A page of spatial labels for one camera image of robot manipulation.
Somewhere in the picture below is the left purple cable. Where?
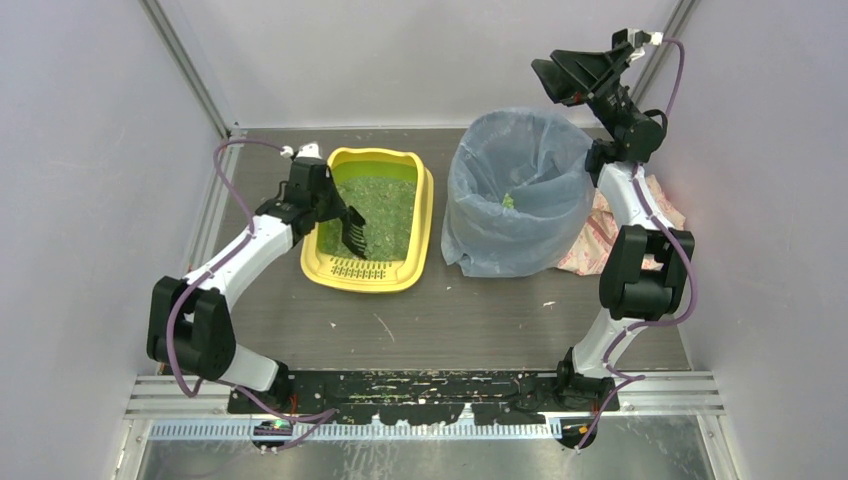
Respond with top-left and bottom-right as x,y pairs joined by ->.
164,139 -> 339,453

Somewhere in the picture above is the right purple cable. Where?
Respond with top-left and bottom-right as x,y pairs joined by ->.
574,36 -> 700,452

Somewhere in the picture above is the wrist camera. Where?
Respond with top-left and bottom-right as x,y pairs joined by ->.
279,142 -> 323,161
626,28 -> 664,63

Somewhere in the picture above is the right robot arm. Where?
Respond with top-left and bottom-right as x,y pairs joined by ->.
531,29 -> 694,410

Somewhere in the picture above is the pink patterned cloth bag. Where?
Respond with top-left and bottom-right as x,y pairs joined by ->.
557,175 -> 686,276

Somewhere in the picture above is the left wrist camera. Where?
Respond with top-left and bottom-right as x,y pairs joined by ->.
279,142 -> 323,161

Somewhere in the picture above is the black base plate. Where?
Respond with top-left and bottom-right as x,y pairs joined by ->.
227,370 -> 620,426

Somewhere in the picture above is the black litter scoop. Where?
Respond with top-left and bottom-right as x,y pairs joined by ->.
340,206 -> 367,259

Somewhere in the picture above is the purple cable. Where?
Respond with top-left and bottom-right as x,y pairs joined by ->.
164,139 -> 339,453
574,36 -> 700,452

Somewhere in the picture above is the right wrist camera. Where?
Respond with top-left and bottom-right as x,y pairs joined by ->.
626,28 -> 664,63

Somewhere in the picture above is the blue bag lined bin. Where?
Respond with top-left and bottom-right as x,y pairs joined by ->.
440,108 -> 595,278

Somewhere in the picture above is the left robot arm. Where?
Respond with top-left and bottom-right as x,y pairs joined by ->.
146,153 -> 367,399

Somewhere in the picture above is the yellow litter box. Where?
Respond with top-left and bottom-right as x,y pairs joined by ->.
300,147 -> 434,293

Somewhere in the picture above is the green cat litter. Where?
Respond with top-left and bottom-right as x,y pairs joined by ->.
337,176 -> 417,262

